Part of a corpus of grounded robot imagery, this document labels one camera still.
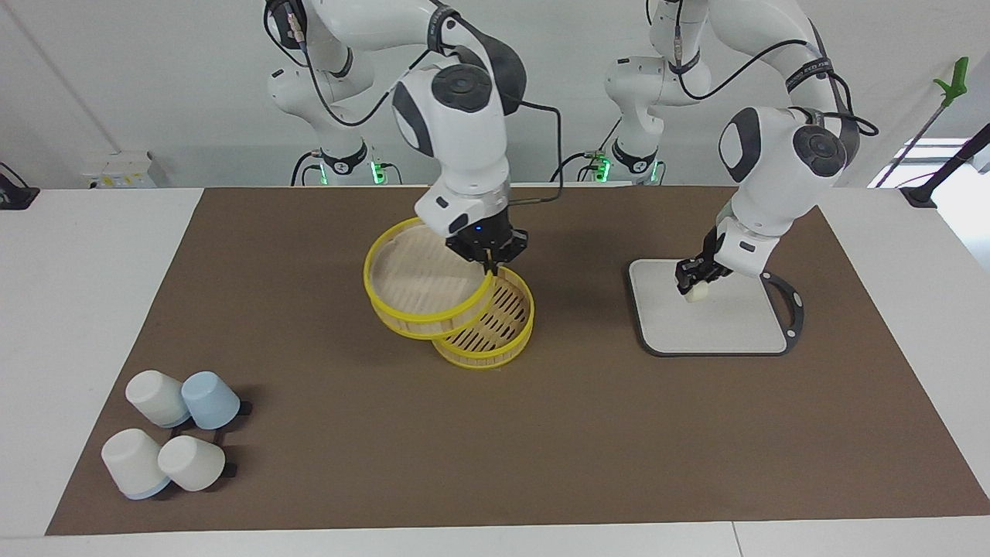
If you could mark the grey cutting board black-rimmed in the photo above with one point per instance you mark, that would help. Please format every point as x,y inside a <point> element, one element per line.
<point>719,325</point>

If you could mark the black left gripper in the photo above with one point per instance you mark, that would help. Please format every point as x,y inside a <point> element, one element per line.
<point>704,267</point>

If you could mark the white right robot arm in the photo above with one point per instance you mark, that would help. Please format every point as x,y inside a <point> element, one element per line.
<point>456,124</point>

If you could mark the white steamed bun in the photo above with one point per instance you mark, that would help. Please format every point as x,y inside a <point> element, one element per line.
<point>698,293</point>

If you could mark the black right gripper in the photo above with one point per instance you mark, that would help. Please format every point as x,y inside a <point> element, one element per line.
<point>487,240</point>

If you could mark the white power strip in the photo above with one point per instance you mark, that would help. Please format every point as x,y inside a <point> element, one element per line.
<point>120,170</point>

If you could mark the light blue plastic cup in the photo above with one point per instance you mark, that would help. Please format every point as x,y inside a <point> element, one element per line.
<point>210,401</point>

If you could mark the yellow bamboo steamer tier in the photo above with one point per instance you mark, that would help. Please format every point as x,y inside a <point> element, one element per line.
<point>503,317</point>

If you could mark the black cup rack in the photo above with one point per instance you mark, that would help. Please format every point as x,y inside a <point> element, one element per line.
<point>246,407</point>

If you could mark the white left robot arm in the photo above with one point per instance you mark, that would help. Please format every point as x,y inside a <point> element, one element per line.
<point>781,155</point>

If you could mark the white cup blue rim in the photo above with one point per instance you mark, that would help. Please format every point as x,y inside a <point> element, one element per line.
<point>131,463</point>

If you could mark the white plastic cup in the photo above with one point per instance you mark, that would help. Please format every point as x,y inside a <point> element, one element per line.
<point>191,463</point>
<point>155,396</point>

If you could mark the green-tipped metal pole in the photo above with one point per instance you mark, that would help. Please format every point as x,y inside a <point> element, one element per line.
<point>957,77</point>

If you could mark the yellow steamer tier white-lined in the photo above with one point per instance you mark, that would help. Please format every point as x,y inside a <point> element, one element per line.
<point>418,282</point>

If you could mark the brown table mat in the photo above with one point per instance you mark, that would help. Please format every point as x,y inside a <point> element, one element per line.
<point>348,433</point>

